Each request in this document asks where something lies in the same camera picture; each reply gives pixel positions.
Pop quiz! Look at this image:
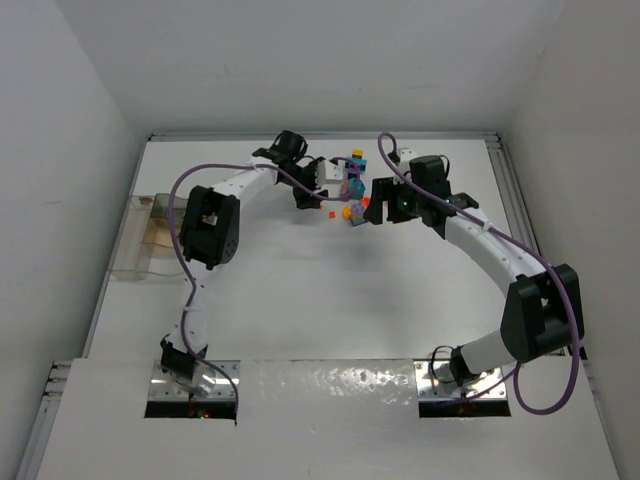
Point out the yellow teal purple lego stack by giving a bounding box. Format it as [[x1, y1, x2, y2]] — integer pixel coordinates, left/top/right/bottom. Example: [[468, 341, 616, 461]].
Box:
[[345, 149, 367, 179]]

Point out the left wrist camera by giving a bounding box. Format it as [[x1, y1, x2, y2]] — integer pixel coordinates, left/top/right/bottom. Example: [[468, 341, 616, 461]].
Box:
[[317, 160, 344, 186]]

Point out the clear container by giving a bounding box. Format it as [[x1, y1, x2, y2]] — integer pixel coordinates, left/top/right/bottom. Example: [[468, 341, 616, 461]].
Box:
[[108, 193, 183, 283]]

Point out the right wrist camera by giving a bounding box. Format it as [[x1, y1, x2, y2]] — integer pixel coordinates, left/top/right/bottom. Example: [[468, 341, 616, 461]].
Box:
[[389, 147, 418, 166]]

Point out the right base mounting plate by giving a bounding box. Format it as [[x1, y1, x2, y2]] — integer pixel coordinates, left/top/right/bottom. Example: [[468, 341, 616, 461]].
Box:
[[414, 359, 510, 401]]

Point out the teal lego block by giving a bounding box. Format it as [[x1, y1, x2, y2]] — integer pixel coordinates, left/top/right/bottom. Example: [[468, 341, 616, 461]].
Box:
[[340, 177, 366, 201]]

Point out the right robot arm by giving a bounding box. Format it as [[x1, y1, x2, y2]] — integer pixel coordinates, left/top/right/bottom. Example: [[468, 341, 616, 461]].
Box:
[[365, 154, 584, 387]]

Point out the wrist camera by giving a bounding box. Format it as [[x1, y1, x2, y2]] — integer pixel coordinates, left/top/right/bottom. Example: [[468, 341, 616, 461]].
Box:
[[389, 147, 418, 166], [317, 160, 344, 186]]

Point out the lavender lego stack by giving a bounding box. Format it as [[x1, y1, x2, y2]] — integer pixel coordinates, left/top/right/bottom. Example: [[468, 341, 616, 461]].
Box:
[[348, 202, 367, 226]]

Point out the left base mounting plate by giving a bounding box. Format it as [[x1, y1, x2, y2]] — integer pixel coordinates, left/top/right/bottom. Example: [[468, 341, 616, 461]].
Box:
[[147, 361, 240, 402]]

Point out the base mounting plate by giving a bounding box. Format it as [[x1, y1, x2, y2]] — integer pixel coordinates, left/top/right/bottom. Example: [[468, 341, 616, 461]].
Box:
[[414, 359, 510, 401], [147, 361, 240, 402]]

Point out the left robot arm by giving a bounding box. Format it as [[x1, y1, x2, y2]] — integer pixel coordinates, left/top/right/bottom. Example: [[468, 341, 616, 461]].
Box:
[[161, 130, 329, 380]]

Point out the grey smoked container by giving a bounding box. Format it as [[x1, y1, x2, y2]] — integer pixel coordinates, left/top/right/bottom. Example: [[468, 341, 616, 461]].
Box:
[[149, 192, 194, 221]]

